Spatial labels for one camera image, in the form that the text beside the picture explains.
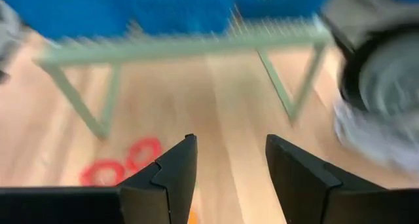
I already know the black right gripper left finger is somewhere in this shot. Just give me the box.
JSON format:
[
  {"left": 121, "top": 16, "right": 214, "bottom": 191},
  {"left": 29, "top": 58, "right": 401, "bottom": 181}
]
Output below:
[{"left": 117, "top": 134, "right": 199, "bottom": 224}]

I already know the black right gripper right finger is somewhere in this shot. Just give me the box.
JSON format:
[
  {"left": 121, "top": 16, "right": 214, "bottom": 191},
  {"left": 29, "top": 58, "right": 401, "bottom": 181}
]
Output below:
[{"left": 266, "top": 134, "right": 388, "bottom": 224}]

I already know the blue plastic basket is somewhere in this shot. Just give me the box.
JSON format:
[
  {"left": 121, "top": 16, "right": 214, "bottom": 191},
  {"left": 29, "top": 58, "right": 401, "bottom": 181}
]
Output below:
[
  {"left": 0, "top": 0, "right": 137, "bottom": 41},
  {"left": 234, "top": 0, "right": 331, "bottom": 22},
  {"left": 130, "top": 0, "right": 238, "bottom": 37}
]

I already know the green perforated metal shelf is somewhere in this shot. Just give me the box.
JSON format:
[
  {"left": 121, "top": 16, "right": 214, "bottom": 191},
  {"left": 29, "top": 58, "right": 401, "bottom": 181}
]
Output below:
[{"left": 32, "top": 19, "right": 333, "bottom": 141}]

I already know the orange-yellow spiral coil keychain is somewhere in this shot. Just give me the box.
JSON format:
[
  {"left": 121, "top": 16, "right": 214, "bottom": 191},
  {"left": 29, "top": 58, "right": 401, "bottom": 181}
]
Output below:
[{"left": 187, "top": 206, "right": 200, "bottom": 224}]

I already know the red spiral coil keychain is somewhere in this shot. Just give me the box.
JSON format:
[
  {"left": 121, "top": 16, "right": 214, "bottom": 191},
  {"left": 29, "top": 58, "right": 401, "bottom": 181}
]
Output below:
[
  {"left": 80, "top": 158, "right": 127, "bottom": 187},
  {"left": 126, "top": 137, "right": 164, "bottom": 172}
]

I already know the white coiled cable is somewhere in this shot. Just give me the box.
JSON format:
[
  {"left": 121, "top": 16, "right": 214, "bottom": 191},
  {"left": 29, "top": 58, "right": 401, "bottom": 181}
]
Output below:
[{"left": 333, "top": 99, "right": 419, "bottom": 174}]

